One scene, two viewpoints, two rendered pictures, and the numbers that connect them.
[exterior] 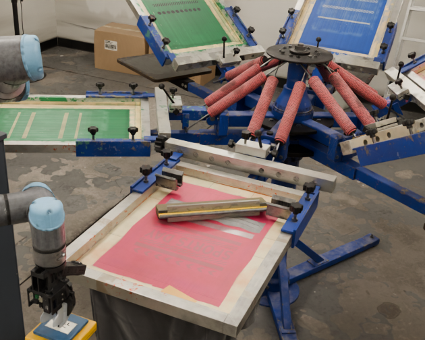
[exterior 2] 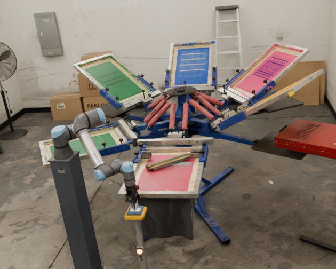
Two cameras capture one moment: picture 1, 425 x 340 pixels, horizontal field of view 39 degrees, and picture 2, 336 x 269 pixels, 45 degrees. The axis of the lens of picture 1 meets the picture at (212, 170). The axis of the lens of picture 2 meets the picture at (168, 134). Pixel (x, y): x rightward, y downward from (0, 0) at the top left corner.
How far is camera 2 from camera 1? 1.39 m
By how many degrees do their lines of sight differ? 10
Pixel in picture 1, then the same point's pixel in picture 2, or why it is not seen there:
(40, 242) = (128, 176)
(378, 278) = (238, 184)
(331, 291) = (218, 195)
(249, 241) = (188, 168)
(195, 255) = (170, 178)
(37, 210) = (126, 165)
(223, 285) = (185, 184)
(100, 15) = (48, 91)
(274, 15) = (148, 70)
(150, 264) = (154, 185)
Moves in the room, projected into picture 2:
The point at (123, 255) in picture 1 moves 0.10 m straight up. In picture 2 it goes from (143, 185) to (141, 173)
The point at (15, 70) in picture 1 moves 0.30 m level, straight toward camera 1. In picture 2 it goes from (97, 121) to (116, 134)
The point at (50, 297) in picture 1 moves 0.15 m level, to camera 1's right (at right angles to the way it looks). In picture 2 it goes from (134, 196) to (157, 191)
